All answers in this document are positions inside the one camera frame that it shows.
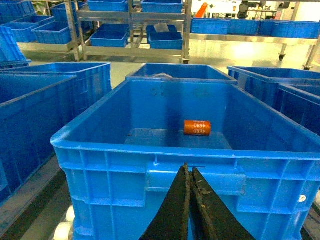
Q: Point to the large blue bin centre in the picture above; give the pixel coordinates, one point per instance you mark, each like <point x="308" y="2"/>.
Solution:
<point x="122" y="154"/>

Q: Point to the distant steel shelf rack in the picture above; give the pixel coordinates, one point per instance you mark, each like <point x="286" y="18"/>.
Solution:
<point x="118" y="28"/>

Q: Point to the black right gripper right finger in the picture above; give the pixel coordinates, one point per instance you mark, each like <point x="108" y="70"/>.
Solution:
<point x="209" y="216"/>

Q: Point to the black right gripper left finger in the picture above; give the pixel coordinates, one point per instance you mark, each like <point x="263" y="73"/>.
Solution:
<point x="172" y="219"/>

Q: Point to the orange cylindrical cap 4680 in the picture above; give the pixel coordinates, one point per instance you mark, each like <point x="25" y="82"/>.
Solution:
<point x="197" y="128"/>

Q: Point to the blue bin behind centre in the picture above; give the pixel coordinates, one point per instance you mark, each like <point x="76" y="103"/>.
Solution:
<point x="181" y="72"/>

